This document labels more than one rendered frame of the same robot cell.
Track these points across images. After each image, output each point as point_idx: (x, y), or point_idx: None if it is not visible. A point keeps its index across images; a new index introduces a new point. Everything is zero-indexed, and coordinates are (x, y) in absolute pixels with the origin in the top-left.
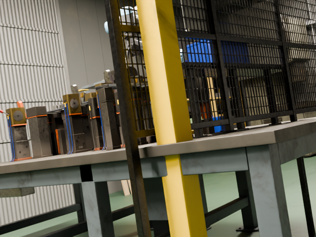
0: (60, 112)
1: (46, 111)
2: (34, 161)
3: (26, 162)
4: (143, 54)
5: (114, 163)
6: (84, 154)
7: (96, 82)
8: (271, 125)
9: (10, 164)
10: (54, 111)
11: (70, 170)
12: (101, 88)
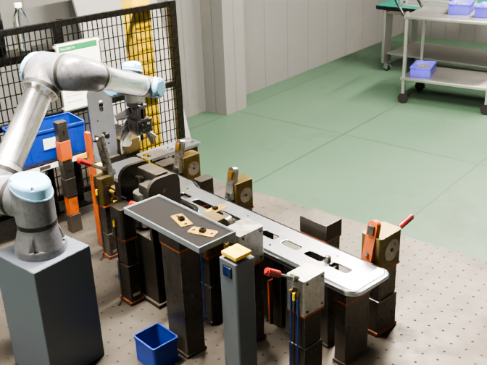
0: (290, 266)
1: (300, 224)
2: (274, 202)
3: (280, 199)
4: (121, 132)
5: None
6: (219, 187)
7: (195, 211)
8: (12, 221)
9: (304, 208)
10: (293, 242)
11: None
12: (193, 142)
